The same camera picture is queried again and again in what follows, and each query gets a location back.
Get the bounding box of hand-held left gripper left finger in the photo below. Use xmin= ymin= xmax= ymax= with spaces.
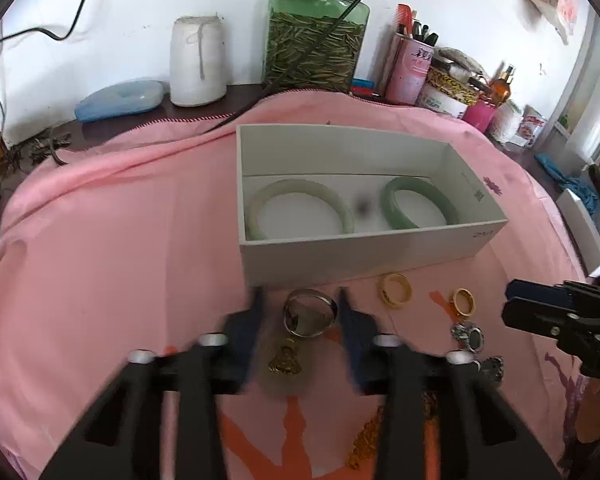
xmin=39 ymin=286 xmax=267 ymax=480

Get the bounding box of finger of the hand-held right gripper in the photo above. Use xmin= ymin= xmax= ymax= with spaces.
xmin=502 ymin=297 xmax=578 ymax=337
xmin=506 ymin=279 xmax=573 ymax=307

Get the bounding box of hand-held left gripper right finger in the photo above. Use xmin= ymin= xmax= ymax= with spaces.
xmin=337 ymin=287 xmax=563 ymax=480

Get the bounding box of wide silver bangle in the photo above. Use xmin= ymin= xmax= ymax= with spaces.
xmin=282 ymin=288 xmax=339 ymax=338

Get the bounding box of white cardboard box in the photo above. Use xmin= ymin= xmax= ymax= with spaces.
xmin=236 ymin=123 xmax=509 ymax=288

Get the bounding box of gold brown pendant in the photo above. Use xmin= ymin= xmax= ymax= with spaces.
xmin=267 ymin=338 xmax=302 ymax=375

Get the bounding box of silver filigree ornament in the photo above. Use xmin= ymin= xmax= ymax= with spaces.
xmin=472 ymin=356 xmax=504 ymax=386

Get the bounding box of white panel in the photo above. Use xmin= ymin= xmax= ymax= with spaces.
xmin=555 ymin=187 xmax=600 ymax=276

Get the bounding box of blue cloth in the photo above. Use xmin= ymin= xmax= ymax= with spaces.
xmin=535 ymin=154 xmax=600 ymax=211

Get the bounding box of green jade bangle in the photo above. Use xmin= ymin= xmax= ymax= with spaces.
xmin=382 ymin=176 xmax=461 ymax=229

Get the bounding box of pale jade bangle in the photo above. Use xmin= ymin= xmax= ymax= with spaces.
xmin=245 ymin=178 xmax=356 ymax=241

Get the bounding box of pink printed cloth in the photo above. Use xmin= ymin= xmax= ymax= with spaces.
xmin=0 ymin=87 xmax=600 ymax=480

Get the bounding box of red and white packet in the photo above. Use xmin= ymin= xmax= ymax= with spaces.
xmin=517 ymin=105 xmax=548 ymax=148

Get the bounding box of amber glass bottle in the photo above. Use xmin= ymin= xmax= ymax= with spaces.
xmin=490 ymin=64 xmax=516 ymax=106

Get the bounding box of white tub with yellow band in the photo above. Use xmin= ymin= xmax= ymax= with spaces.
xmin=417 ymin=67 xmax=481 ymax=120

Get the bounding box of grey cloth bundle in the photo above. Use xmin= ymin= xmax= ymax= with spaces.
xmin=432 ymin=47 xmax=488 ymax=81

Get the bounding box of pink pen cup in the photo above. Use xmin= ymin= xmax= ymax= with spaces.
xmin=385 ymin=32 xmax=438 ymax=106

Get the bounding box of white thread roll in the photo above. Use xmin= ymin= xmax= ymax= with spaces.
xmin=169 ymin=15 xmax=228 ymax=107

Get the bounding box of blue soap box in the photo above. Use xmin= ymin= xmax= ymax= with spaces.
xmin=74 ymin=80 xmax=165 ymax=122

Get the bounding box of green glass jar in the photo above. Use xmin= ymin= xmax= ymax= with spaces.
xmin=261 ymin=0 xmax=371 ymax=93

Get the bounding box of red comb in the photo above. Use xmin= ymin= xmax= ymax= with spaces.
xmin=394 ymin=4 xmax=415 ymax=37

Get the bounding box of yellow ring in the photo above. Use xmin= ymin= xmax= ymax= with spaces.
xmin=378 ymin=273 xmax=412 ymax=308
xmin=450 ymin=288 xmax=477 ymax=317

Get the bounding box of gold chain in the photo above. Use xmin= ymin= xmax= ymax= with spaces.
xmin=347 ymin=395 xmax=438 ymax=471

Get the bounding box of bundle of dark cables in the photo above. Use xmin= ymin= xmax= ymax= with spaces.
xmin=10 ymin=132 xmax=73 ymax=167

